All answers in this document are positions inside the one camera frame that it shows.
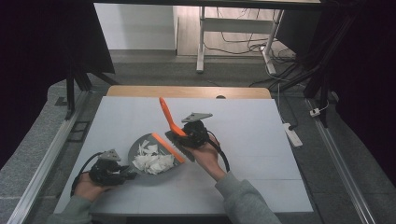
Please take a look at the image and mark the white power strip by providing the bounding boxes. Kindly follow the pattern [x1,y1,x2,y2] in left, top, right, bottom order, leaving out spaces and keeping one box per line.
[281,122,304,148]

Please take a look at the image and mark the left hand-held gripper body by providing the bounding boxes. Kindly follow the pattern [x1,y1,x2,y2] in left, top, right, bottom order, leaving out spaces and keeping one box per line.
[88,148,132,188]

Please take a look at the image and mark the grey dustpan with orange edge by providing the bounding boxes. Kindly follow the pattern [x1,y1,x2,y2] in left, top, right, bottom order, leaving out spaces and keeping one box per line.
[127,133,187,185]

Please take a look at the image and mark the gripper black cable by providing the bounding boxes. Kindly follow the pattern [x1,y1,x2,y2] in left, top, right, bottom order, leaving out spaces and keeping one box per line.
[70,151,105,198]
[206,130,232,174]

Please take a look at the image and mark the person's right hand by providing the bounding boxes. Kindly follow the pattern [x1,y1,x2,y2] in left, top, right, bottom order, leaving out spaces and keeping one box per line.
[186,136,228,182]

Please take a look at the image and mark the wooden table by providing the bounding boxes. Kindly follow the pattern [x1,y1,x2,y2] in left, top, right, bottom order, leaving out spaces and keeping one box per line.
[106,85,273,100]

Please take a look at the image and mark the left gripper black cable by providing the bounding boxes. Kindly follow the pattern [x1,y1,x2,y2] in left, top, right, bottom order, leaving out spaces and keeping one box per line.
[70,151,105,198]

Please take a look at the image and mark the white board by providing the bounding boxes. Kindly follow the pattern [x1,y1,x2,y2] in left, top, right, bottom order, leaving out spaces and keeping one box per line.
[53,95,314,217]

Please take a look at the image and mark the white metal desk frame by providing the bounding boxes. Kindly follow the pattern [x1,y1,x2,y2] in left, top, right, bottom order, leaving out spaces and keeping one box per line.
[195,6,285,76]

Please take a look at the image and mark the tangle of black floor cables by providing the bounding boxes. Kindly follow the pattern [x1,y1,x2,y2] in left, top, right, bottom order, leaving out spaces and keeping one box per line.
[204,7,300,90]

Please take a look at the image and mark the white cabinet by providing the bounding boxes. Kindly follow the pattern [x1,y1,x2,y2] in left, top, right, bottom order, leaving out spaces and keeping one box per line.
[93,3,179,51]

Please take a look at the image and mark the orange brush with grey bristles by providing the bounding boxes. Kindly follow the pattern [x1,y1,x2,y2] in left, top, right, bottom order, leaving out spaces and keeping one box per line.
[158,96,196,163]

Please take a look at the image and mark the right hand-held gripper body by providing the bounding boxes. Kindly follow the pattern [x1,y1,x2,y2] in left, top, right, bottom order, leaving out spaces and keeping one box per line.
[177,112,215,149]

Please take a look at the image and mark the pile of white paper scraps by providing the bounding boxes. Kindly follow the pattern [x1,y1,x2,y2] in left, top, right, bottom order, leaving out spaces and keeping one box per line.
[132,139,177,175]

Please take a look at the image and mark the black curtain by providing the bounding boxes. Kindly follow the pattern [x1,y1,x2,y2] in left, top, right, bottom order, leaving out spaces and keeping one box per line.
[320,0,396,188]
[0,0,116,169]

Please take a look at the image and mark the person's left hand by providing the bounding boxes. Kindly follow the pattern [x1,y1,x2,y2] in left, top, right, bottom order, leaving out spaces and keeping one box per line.
[73,172,114,203]

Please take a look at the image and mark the black metal stand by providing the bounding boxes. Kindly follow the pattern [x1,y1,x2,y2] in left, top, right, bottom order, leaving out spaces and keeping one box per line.
[270,12,359,129]
[63,59,120,121]

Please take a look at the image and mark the aluminium rail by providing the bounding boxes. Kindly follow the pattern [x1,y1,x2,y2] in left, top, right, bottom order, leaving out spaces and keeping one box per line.
[305,98,378,224]
[6,92,87,224]

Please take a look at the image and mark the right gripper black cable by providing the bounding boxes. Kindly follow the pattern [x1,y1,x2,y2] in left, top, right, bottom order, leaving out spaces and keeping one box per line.
[206,130,232,174]

